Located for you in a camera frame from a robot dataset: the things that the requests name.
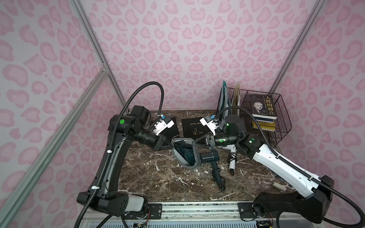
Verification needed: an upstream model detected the grey hair dryer pouch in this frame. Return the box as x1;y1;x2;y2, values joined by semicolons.
171;138;202;169

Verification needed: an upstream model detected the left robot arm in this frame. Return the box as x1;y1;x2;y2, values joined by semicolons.
74;81;174;228

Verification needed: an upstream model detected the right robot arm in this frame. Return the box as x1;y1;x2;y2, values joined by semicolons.
200;106;365;228

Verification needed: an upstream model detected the white hair dryer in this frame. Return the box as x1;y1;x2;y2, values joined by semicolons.
223;144;237;176

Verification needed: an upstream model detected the plain black pouch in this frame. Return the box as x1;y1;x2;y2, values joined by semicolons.
162;124;180;141

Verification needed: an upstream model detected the black pouch gold print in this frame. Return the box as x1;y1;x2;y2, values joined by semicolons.
182;117;211;140

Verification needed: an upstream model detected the yellow striped book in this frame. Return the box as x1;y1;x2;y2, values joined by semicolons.
253;114;277;132

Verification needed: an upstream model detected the book with portrait cover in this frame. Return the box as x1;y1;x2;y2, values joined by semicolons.
250;95;277;120

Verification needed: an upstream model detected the white eraser block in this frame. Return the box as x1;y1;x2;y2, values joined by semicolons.
272;182;287;192

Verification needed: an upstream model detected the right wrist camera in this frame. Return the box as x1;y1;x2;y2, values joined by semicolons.
200;115;219;136

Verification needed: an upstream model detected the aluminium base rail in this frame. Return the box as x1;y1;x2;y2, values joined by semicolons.
76;200;326;228

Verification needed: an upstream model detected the black wire basket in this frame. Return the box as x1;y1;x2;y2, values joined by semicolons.
226;88;292;147

